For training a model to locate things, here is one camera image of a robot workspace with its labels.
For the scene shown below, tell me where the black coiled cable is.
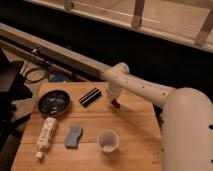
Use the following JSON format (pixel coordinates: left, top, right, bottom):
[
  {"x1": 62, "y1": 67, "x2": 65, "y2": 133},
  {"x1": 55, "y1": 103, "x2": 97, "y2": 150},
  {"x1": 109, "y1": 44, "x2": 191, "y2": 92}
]
[{"x1": 20, "y1": 46, "x2": 51, "y2": 85}]

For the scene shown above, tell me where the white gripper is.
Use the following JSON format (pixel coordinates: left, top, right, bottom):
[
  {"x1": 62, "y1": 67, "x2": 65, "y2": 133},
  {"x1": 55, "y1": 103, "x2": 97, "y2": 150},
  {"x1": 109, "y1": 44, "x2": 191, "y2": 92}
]
[{"x1": 105, "y1": 83, "x2": 124, "y2": 108}]

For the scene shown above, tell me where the blue object on floor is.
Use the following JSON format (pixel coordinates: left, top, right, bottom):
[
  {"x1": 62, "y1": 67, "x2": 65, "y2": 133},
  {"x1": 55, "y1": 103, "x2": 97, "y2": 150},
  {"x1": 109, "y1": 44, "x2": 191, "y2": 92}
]
[{"x1": 49, "y1": 74, "x2": 66, "y2": 82}]

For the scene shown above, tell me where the white squeeze tube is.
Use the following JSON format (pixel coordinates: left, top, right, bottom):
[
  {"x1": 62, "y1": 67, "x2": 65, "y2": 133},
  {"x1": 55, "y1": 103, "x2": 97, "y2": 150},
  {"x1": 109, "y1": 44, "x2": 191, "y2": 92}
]
[{"x1": 35, "y1": 117, "x2": 57, "y2": 160}]

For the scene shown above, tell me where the dark round bowl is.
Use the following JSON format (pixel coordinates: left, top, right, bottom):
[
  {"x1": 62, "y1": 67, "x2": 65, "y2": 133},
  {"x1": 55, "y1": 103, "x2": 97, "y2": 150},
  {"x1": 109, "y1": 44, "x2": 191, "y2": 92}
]
[{"x1": 38, "y1": 90, "x2": 71, "y2": 118}]

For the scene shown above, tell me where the blue sponge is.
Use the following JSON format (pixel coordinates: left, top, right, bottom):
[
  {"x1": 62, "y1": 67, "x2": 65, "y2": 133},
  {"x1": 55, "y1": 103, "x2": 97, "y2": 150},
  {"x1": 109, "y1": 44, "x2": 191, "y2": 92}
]
[{"x1": 64, "y1": 126, "x2": 83, "y2": 148}]

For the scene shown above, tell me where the black box with white stripes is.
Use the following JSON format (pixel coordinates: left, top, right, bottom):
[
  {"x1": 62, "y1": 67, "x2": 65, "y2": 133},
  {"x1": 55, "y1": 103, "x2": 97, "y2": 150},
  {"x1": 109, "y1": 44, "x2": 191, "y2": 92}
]
[{"x1": 79, "y1": 88, "x2": 101, "y2": 107}]

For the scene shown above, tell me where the white plastic cup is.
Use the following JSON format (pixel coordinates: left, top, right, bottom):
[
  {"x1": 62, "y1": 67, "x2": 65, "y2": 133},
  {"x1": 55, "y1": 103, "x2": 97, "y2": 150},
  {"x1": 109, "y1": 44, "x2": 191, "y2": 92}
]
[{"x1": 97, "y1": 130, "x2": 119, "y2": 154}]

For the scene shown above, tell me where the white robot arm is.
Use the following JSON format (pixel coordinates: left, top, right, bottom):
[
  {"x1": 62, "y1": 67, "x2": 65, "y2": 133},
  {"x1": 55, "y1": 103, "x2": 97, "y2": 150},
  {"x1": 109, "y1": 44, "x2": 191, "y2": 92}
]
[{"x1": 104, "y1": 63, "x2": 213, "y2": 171}]

